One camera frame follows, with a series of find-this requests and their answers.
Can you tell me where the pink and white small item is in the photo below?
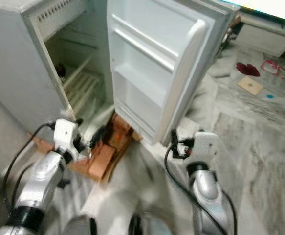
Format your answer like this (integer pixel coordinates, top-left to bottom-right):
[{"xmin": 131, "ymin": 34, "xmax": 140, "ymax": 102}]
[{"xmin": 261, "ymin": 60, "xmax": 281, "ymax": 75}]

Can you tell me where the cream wire fridge shelf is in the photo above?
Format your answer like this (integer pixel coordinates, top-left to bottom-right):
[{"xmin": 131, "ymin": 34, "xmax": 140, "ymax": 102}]
[{"xmin": 65, "ymin": 72, "xmax": 100, "ymax": 112}]

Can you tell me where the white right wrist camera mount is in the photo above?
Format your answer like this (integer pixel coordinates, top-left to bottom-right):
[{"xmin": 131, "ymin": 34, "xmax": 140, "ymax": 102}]
[{"xmin": 191, "ymin": 131, "xmax": 221, "ymax": 167}]

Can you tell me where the white-lined fridge door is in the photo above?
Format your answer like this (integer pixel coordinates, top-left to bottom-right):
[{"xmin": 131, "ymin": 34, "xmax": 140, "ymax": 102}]
[{"xmin": 107, "ymin": 0, "xmax": 241, "ymax": 146}]

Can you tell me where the tan square board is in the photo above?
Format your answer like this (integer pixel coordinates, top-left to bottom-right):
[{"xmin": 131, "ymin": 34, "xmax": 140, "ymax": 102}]
[{"xmin": 238, "ymin": 77, "xmax": 263, "ymax": 96}]

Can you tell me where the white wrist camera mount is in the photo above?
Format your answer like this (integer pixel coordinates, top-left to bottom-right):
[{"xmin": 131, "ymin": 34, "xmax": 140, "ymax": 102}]
[
  {"xmin": 191, "ymin": 131, "xmax": 221, "ymax": 167},
  {"xmin": 53, "ymin": 119, "xmax": 79, "ymax": 160}
]

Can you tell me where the dark red cloth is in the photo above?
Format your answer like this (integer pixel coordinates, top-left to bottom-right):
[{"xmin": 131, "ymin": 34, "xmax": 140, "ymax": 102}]
[{"xmin": 235, "ymin": 62, "xmax": 261, "ymax": 77}]

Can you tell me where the grey robot leg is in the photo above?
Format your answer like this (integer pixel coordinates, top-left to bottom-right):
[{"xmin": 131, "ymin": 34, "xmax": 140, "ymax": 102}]
[
  {"xmin": 64, "ymin": 218, "xmax": 94, "ymax": 235},
  {"xmin": 128, "ymin": 215, "xmax": 168, "ymax": 235}
]

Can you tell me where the white low cabinet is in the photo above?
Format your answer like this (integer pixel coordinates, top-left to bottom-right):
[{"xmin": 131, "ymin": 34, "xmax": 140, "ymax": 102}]
[{"xmin": 233, "ymin": 15, "xmax": 285, "ymax": 57}]

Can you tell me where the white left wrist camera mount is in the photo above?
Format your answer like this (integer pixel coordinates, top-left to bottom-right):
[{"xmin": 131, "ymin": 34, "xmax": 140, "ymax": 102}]
[{"xmin": 53, "ymin": 119, "xmax": 79, "ymax": 160}]

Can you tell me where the white vented freezer panel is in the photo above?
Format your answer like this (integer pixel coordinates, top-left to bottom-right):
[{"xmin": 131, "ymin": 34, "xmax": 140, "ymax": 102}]
[{"xmin": 37, "ymin": 4, "xmax": 90, "ymax": 36}]

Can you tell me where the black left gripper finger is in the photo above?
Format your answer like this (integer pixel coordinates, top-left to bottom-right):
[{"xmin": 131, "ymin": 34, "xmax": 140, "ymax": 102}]
[{"xmin": 89, "ymin": 126, "xmax": 107, "ymax": 146}]

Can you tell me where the grey right robot leg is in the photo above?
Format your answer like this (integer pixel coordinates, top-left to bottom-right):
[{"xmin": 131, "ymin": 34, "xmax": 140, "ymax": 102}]
[{"xmin": 128, "ymin": 215, "xmax": 168, "ymax": 235}]

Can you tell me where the brown cardboard sheet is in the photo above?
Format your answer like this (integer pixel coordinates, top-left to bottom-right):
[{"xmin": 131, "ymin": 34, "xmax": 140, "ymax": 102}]
[{"xmin": 99, "ymin": 130, "xmax": 143, "ymax": 185}]

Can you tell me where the grey mini fridge body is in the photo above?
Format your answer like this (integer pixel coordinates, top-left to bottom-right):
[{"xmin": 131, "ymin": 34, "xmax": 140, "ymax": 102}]
[{"xmin": 0, "ymin": 0, "xmax": 111, "ymax": 147}]

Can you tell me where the red clay brick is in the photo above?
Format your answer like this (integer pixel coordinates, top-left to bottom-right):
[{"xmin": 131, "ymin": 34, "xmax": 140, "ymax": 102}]
[
  {"xmin": 32, "ymin": 137, "xmax": 56, "ymax": 153},
  {"xmin": 106, "ymin": 113, "xmax": 136, "ymax": 147},
  {"xmin": 69, "ymin": 142, "xmax": 113, "ymax": 183}
]

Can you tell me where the grey left robot leg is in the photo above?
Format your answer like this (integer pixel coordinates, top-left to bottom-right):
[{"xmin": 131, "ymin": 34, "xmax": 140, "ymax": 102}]
[{"xmin": 64, "ymin": 218, "xmax": 94, "ymax": 235}]

